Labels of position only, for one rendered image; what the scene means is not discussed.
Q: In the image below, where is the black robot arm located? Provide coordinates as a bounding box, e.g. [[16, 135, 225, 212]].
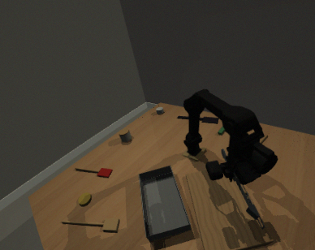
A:
[[183, 89, 278, 185]]

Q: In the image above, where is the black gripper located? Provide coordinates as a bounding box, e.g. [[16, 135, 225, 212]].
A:
[[205, 147, 244, 183]]

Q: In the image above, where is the dark grey roasting tin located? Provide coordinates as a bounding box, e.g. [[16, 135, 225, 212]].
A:
[[138, 165, 191, 242]]

